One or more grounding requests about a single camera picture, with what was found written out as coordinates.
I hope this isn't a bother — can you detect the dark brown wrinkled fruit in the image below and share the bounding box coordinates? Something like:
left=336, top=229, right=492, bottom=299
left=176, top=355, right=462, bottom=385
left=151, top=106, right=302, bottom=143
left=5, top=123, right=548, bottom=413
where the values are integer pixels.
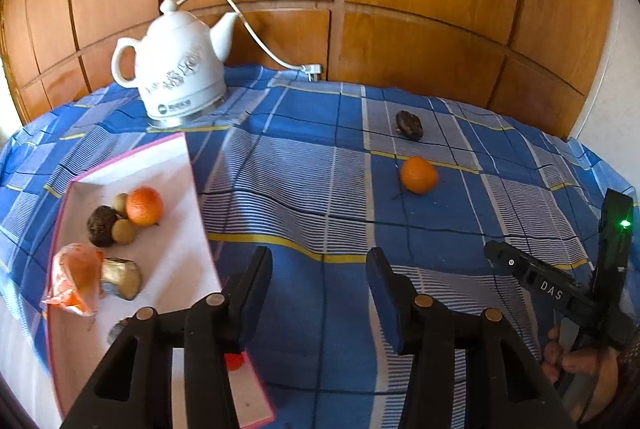
left=394, top=110, right=426, bottom=140

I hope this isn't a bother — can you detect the white ceramic electric kettle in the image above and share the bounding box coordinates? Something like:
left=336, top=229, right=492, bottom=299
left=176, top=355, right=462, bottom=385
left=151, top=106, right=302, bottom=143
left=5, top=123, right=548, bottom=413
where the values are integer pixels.
left=111, top=0, right=238, bottom=127

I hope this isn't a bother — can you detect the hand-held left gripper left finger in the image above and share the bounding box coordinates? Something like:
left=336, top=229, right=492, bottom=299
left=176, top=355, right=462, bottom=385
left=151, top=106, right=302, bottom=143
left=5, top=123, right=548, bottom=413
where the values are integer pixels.
left=60, top=246, right=274, bottom=429

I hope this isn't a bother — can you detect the white kettle power cable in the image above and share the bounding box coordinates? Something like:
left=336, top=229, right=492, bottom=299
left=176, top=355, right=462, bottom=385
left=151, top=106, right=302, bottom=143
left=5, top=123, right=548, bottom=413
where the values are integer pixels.
left=175, top=0, right=325, bottom=81

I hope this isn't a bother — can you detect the orange net bag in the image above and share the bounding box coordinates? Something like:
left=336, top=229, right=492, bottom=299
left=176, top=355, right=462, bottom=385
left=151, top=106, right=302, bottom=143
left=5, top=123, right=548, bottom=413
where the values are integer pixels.
left=41, top=242, right=106, bottom=316

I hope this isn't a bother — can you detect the orange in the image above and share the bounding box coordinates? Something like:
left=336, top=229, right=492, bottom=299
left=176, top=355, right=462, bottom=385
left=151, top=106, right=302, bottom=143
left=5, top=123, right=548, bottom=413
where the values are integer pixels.
left=125, top=186, right=165, bottom=228
left=400, top=156, right=440, bottom=195

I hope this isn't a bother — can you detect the white tray with pink rim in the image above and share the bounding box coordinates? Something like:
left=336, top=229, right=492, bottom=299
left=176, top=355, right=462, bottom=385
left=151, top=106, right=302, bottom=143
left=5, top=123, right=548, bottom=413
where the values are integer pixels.
left=47, top=132, right=277, bottom=427

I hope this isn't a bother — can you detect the pear with gold foil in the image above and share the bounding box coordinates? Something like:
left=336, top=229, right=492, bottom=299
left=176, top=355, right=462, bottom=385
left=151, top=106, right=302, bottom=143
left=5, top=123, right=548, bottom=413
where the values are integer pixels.
left=100, top=257, right=143, bottom=301

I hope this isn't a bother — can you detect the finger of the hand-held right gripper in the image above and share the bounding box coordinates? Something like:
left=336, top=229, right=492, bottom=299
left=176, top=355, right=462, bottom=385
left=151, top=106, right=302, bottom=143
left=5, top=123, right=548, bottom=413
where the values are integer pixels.
left=483, top=239, right=532, bottom=284

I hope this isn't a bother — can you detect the blue checked tablecloth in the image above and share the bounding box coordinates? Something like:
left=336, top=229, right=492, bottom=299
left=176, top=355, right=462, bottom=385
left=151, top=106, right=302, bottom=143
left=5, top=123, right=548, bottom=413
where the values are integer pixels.
left=0, top=64, right=638, bottom=429

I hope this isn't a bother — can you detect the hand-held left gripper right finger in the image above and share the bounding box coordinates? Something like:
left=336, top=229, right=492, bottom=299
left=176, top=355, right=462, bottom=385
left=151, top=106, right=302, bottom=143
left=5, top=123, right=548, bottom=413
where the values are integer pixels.
left=365, top=247, right=576, bottom=429

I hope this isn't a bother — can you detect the person's right hand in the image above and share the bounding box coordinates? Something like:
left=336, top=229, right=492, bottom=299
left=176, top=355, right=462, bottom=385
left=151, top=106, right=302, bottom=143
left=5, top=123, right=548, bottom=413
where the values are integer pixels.
left=541, top=326, right=621, bottom=410

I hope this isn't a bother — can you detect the dark round fruit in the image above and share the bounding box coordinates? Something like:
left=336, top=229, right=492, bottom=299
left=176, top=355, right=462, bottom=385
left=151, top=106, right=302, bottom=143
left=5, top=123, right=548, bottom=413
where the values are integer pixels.
left=87, top=205, right=119, bottom=247

